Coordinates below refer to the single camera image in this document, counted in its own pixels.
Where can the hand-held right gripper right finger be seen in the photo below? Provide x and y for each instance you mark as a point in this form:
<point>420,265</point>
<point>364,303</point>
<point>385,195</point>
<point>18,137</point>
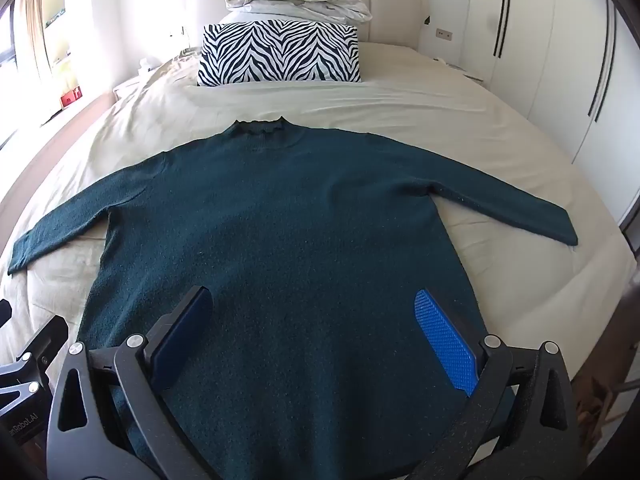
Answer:
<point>445,345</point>

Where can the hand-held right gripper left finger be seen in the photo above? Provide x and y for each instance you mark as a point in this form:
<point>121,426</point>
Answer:
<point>182,332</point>

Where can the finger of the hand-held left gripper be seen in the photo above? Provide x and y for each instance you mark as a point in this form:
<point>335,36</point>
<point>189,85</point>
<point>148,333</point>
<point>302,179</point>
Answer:
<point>30,394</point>
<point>42,342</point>

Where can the dark green sweater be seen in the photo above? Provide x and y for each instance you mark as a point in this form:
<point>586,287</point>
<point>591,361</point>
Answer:
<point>300,235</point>

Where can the red box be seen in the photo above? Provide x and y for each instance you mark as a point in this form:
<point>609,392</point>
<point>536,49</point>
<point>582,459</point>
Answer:
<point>71,97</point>

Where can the beige bed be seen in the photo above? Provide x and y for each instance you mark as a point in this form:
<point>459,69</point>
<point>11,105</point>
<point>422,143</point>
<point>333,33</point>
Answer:
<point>380,105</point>

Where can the white nightstand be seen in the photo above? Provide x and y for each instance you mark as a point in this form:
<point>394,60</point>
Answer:
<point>131,89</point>
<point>462,70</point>

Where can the zebra striped pillow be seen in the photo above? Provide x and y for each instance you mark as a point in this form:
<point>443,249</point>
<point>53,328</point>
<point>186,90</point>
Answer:
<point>280,52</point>

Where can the white wardrobe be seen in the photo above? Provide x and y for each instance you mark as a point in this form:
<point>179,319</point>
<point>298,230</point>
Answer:
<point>555,60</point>

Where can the white sheer curtain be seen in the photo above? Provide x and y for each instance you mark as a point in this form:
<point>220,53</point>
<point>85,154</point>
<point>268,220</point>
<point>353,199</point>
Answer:
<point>35,30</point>

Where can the beige padded headboard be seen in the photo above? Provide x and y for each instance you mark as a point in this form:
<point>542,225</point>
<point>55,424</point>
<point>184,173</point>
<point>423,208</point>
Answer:
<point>395,5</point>

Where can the folded white duvet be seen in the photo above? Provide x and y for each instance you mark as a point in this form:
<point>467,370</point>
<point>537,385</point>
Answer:
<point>300,2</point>

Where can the wall socket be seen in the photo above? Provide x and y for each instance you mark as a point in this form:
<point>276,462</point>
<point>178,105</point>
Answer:
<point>444,34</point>

